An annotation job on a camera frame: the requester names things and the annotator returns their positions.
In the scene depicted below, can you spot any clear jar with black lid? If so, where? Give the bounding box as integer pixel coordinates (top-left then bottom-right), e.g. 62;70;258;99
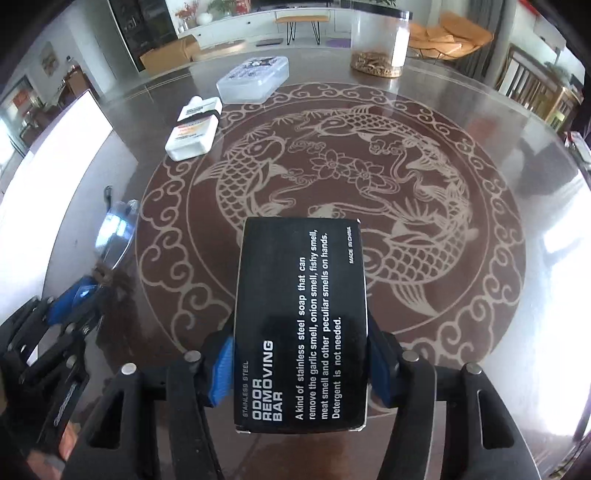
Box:
349;9;411;78

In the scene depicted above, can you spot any dark bookshelf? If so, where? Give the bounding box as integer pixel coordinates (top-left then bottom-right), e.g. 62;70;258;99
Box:
108;0;178;72

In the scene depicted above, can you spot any black cardboard box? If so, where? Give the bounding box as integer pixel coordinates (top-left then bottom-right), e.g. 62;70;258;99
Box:
233;216;370;435

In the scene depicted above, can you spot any clear plastic box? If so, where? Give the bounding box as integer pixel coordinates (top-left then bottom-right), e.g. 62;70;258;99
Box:
216;54;291;104

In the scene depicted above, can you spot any wooden bench with metal legs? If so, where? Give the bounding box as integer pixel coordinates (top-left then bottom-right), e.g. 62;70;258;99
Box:
274;15;329;44

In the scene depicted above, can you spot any person's left hand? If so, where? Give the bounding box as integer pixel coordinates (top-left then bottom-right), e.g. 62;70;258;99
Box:
44;422;83;472

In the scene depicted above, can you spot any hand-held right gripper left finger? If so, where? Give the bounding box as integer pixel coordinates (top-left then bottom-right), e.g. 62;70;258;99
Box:
65;323;236;480

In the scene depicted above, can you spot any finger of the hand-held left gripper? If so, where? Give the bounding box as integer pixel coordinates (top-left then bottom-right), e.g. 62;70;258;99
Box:
0;295;51;370
44;272;112;356

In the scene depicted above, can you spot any white bottle with orange label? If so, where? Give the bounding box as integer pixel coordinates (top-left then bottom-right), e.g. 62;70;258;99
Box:
165;96;223;161

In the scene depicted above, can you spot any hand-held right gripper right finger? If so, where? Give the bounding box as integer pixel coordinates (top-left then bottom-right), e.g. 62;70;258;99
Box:
367;318;544;480

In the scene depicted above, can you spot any red and white packet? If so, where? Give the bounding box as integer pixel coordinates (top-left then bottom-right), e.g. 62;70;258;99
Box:
566;131;591;163

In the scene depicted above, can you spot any orange lounge chair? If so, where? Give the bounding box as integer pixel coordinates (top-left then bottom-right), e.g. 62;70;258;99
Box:
409;13;494;61

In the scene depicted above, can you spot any white rectangular panel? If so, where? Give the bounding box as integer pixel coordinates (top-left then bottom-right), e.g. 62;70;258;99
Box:
0;90;114;217

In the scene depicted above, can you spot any white low cabinet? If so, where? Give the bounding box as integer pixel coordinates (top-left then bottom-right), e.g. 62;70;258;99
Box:
178;0;416;47

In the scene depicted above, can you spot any red flower plant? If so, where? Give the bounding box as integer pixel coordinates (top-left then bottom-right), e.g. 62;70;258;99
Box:
175;1;200;29

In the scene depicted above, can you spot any wooden slatted chair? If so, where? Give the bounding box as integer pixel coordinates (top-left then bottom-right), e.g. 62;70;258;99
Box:
496;44;557;114

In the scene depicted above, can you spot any brown box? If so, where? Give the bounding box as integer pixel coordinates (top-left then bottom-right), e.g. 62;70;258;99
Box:
139;34;201;72

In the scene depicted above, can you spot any framed wall picture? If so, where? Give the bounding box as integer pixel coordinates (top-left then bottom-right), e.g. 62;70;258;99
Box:
39;41;59;75

